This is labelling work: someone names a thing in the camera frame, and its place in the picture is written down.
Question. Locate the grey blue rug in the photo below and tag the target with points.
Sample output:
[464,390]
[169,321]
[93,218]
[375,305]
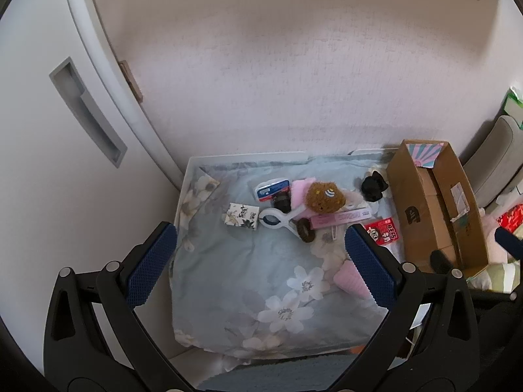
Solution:
[278,375]

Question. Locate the grey chair cushion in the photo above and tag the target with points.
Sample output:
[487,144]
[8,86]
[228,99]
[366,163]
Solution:
[494,159]

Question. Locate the white blue plastic package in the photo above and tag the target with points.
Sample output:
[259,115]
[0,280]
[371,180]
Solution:
[269,190]

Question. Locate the long pink box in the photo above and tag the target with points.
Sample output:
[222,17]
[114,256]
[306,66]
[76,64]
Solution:
[341,216]

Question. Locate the green tissue packet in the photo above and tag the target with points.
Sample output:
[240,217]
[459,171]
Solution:
[514,104]

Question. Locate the small red box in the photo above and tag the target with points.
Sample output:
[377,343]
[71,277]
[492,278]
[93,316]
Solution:
[382,232]

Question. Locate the red printed bag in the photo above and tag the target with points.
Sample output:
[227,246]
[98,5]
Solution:
[512,218]

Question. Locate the pink ribbed item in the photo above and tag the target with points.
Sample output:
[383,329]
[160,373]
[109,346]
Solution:
[351,279]

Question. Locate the brown scrunchie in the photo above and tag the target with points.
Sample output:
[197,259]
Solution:
[304,235]

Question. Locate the cardboard box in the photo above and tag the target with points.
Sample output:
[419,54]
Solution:
[412,212]

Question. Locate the brown plush ball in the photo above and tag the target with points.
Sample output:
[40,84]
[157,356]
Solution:
[325,198]

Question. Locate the white wardrobe door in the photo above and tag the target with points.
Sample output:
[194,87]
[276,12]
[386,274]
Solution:
[41,171]

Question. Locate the white fluffy item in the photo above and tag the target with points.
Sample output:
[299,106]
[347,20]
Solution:
[378,170]

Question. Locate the black cylinder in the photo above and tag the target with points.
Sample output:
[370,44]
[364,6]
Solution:
[282,203]

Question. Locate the pink teal striped paper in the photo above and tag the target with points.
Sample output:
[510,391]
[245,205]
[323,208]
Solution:
[427,153]

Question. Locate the green white blanket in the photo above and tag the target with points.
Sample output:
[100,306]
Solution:
[498,277]

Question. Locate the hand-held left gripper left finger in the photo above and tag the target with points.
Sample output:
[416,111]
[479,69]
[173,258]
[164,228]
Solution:
[151,265]

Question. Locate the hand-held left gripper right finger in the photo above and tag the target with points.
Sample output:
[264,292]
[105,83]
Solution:
[369,269]

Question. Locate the small floral print box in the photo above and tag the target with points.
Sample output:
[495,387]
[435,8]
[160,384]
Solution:
[241,216]

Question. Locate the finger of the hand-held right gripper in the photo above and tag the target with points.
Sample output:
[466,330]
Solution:
[508,241]
[440,260]

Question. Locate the pink plush toy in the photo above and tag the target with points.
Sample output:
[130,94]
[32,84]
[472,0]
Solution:
[496,249]

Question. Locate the pink fluffy cloth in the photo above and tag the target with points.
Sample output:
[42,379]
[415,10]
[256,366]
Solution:
[300,190]

